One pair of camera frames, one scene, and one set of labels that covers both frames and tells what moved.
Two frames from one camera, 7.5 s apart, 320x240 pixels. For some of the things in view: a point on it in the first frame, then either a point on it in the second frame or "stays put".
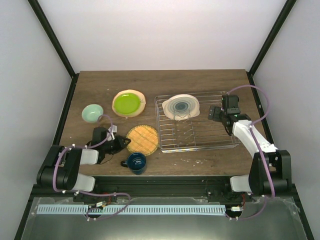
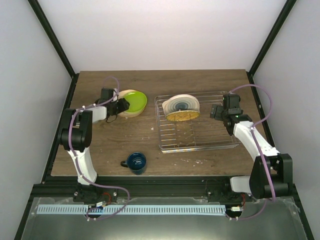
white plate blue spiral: (181, 107) stays put
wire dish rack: (195, 134) stays put
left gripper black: (120, 140) to (123, 106)
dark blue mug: (136, 162) stays put
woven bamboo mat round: (144, 139) to (182, 115)
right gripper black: (216, 116) stays put
